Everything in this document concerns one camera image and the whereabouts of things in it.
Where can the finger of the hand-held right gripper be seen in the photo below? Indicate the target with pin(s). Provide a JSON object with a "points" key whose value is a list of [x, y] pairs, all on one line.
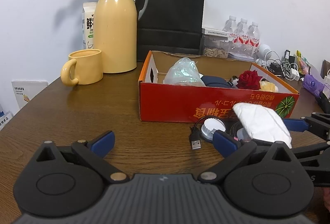
{"points": [[296, 125], [314, 153]]}

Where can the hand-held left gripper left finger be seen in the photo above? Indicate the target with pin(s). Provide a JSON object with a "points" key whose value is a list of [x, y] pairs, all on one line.
{"points": [[103, 141]]}

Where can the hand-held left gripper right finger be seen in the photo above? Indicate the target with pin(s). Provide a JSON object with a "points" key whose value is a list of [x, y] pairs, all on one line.
{"points": [[225, 144]]}

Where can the white round cap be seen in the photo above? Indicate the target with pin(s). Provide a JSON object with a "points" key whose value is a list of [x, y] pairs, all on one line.
{"points": [[212, 128]]}

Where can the yellow and white plush sheep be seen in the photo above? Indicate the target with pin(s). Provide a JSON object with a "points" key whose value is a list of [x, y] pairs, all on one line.
{"points": [[268, 86]]}

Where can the navy blue pouch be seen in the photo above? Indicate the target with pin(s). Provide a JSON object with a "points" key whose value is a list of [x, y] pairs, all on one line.
{"points": [[216, 81]]}

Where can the red artificial rose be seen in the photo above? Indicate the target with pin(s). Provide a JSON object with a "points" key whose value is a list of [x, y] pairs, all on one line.
{"points": [[248, 79]]}

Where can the red cardboard box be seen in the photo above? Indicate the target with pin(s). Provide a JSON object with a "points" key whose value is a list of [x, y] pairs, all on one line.
{"points": [[167, 100]]}

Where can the clear plastic bag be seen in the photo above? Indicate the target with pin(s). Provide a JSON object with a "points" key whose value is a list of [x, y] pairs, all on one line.
{"points": [[183, 72]]}

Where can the black object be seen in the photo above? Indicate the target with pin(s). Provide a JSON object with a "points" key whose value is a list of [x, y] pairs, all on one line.
{"points": [[324, 100]]}

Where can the purple plastic bag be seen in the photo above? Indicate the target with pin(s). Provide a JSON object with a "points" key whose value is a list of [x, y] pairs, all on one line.
{"points": [[313, 85]]}

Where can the white charger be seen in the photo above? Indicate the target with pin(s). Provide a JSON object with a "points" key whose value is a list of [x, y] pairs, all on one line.
{"points": [[295, 74]]}

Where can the yellow snack packet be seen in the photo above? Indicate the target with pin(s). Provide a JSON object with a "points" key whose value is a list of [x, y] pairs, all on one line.
{"points": [[303, 63]]}

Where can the brown paper bag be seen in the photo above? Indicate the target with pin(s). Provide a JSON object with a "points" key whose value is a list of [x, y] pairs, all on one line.
{"points": [[325, 69]]}

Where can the black small device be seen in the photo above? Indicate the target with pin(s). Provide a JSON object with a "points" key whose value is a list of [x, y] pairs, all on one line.
{"points": [[289, 56]]}

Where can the yellow mug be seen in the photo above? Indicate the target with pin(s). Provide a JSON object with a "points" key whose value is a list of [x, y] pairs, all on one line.
{"points": [[87, 66]]}

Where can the small white desk fan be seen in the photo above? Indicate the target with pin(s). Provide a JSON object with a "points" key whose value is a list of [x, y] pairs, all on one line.
{"points": [[264, 50]]}

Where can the clear container of seeds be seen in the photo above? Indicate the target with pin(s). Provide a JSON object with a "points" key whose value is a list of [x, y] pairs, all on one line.
{"points": [[215, 51]]}

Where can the white printed packet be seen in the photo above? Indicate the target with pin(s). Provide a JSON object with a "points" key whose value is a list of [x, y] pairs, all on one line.
{"points": [[5, 117]]}

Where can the yellow thermos jug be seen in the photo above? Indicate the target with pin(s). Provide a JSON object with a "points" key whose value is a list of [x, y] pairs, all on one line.
{"points": [[116, 33]]}

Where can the white flat box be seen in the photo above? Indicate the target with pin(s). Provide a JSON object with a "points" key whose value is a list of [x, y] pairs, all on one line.
{"points": [[215, 32]]}

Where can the white milk carton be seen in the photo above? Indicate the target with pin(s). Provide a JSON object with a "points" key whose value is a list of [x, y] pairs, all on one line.
{"points": [[89, 25]]}

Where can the black paper bag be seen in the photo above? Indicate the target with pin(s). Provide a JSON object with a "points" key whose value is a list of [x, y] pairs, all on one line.
{"points": [[170, 7]]}

